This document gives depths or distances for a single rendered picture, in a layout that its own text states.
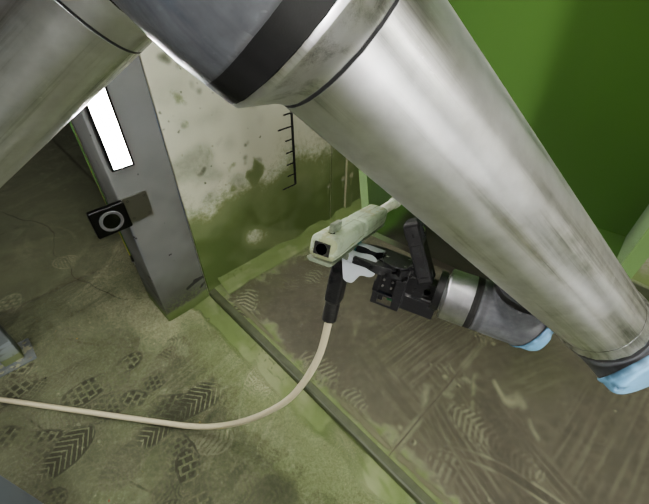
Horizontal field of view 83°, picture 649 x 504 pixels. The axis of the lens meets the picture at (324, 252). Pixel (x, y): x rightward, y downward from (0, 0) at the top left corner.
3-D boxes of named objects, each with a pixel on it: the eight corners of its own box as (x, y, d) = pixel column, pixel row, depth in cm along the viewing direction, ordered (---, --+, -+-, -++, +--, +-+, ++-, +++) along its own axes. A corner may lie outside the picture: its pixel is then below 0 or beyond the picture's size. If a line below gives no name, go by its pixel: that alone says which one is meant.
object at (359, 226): (313, 355, 64) (340, 232, 55) (289, 344, 65) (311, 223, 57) (386, 268, 106) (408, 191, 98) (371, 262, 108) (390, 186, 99)
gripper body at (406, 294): (365, 300, 67) (431, 325, 63) (377, 258, 63) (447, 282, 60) (376, 285, 73) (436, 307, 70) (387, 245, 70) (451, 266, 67)
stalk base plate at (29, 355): (28, 338, 137) (27, 336, 137) (37, 358, 130) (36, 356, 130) (-11, 357, 131) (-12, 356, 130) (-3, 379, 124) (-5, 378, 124)
